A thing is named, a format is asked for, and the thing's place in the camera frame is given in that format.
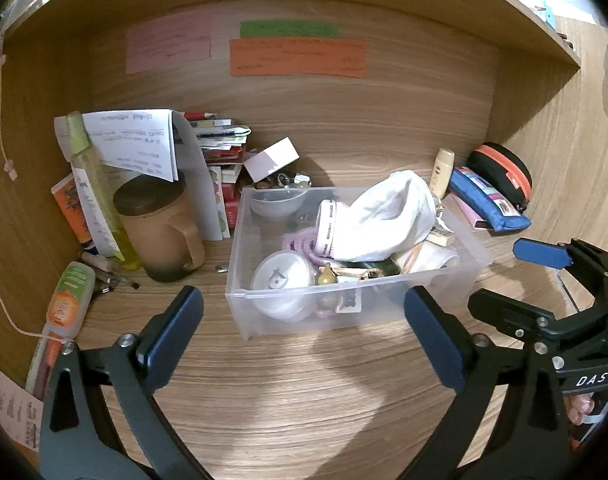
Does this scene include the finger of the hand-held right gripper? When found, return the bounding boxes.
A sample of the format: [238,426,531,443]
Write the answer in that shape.
[467,288,560,346]
[513,237,608,286]

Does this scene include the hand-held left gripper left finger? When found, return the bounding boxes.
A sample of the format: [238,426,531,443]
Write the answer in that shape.
[39,285,215,480]

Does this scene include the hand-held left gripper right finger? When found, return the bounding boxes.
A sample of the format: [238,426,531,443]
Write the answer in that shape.
[399,285,570,480]

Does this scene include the clear plastic box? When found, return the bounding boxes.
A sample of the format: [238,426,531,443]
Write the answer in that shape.
[225,185,495,342]

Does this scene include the white cloth drawstring pouch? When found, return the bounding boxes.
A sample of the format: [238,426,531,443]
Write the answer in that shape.
[334,170,438,264]

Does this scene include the person's right hand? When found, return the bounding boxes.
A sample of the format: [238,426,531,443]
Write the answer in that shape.
[566,391,608,426]

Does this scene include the blue pencil case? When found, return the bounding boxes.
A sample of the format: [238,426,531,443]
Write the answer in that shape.
[449,166,533,235]

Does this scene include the paintbrushes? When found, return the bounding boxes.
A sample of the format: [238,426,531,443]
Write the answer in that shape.
[80,250,141,297]

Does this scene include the pink flat box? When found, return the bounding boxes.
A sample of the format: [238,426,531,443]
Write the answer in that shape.
[451,194,491,231]

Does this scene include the black orange round case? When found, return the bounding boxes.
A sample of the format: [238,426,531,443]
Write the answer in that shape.
[466,142,534,212]

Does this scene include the brown mug with lid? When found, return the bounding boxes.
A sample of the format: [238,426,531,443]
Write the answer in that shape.
[112,170,206,284]

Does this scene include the orange green tube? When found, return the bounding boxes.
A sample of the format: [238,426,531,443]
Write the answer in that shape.
[44,261,97,339]

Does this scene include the olive gold pear ornament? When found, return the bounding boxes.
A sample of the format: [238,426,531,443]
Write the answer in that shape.
[314,263,338,312]

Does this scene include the white round bowl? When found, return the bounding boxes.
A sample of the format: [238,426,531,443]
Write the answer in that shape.
[251,251,318,322]

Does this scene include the cream tube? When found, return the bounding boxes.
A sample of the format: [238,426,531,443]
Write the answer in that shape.
[430,148,457,200]

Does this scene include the red white packet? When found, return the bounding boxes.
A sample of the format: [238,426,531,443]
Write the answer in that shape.
[25,332,62,402]

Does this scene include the wooden desk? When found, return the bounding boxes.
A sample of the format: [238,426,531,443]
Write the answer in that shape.
[0,0,608,480]

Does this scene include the white paper sheets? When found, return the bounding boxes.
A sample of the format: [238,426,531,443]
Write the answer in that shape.
[54,112,231,256]

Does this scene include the orange booklet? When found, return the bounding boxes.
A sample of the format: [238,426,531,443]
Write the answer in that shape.
[51,172,98,257]

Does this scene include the clear plastic bowl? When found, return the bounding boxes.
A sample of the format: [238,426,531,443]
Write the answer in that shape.
[249,190,308,221]

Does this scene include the yellow-green tall bottle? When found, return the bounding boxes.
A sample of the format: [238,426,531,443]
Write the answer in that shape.
[66,111,143,272]

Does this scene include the printed receipt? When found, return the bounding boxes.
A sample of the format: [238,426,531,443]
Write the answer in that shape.
[0,379,44,457]

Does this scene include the stack of booklets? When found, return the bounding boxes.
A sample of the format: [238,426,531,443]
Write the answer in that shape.
[184,112,253,212]

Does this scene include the metal key rings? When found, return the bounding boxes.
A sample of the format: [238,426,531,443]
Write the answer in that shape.
[264,172,312,191]

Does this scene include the white paper note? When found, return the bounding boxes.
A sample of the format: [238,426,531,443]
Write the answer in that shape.
[81,108,181,184]

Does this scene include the small white box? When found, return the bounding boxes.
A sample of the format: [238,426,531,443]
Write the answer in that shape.
[243,136,300,184]

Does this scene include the pink paper note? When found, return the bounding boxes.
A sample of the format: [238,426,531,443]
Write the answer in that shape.
[125,12,213,75]

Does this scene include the orange paper note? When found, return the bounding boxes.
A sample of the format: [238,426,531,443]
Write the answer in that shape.
[228,38,368,80]

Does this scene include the green paper note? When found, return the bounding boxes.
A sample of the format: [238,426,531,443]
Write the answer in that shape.
[239,20,341,40]

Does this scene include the pink striped hair tie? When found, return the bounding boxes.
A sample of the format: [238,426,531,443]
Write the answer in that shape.
[282,227,330,264]

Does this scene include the white cable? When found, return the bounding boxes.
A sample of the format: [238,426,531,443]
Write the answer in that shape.
[0,266,66,345]

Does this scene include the string with tags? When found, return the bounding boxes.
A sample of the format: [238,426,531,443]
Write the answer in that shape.
[0,14,21,182]

